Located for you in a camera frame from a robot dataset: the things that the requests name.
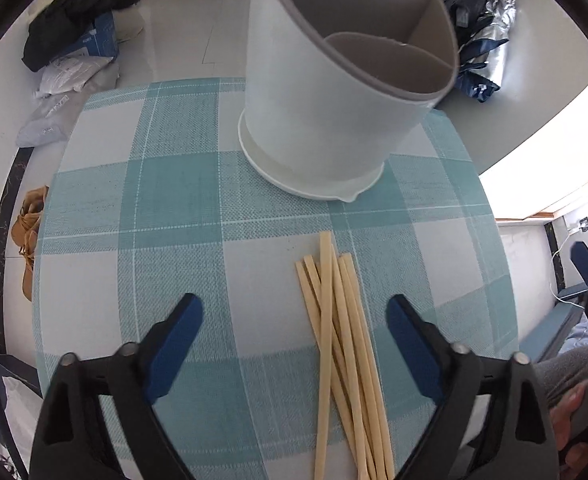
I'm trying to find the person's grey fleece clothing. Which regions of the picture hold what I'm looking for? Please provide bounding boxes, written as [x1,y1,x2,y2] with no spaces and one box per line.
[531,344,588,411]

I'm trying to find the dark blue box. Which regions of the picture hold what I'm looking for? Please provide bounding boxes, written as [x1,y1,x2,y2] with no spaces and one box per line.
[0,354,42,398]

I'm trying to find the person's right hand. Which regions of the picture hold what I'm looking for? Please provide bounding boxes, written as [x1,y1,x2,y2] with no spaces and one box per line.
[549,382,587,461]

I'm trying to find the white grey-rimmed utensil holder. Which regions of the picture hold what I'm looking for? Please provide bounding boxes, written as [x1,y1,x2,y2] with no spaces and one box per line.
[238,0,461,203]

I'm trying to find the pile of wooden chopsticks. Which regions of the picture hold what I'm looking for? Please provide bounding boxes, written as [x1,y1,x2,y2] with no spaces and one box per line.
[295,231,396,480]

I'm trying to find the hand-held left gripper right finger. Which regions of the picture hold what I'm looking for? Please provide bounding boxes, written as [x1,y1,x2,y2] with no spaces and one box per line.
[385,294,561,480]

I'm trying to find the white charging cable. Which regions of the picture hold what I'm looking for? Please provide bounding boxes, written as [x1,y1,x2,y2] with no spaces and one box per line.
[548,227,582,303]

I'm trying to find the white plastic packet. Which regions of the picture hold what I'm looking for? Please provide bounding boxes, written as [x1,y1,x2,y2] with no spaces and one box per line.
[36,55,117,98]

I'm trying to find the blue grey bench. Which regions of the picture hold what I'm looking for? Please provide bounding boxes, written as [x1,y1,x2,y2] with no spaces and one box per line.
[518,282,588,363]

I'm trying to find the blue cardboard box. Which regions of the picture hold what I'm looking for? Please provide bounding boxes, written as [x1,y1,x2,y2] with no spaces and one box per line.
[56,10,121,63]

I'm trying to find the teal checked tablecloth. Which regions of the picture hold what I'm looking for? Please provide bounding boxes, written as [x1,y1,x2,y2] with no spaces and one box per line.
[31,77,520,480]

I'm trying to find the brown leather shoes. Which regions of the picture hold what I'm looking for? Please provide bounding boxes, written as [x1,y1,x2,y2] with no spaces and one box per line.
[11,186,50,302]

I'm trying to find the black jacket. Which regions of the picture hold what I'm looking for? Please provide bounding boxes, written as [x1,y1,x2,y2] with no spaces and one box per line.
[22,0,143,72]

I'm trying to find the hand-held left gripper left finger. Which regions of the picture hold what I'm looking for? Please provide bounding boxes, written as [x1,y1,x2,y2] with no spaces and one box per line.
[29,292,205,480]

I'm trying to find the wooden window sill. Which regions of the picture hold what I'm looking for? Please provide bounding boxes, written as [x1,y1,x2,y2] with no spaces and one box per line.
[494,211,557,222]

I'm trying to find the silver folded umbrella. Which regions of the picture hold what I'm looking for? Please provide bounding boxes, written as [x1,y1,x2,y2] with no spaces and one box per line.
[456,0,520,103]

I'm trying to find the grey plastic parcel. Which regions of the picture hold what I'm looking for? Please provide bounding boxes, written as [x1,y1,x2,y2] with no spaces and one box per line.
[16,67,120,147]

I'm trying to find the white plastic bag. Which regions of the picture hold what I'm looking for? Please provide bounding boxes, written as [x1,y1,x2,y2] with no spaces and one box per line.
[1,375,42,466]

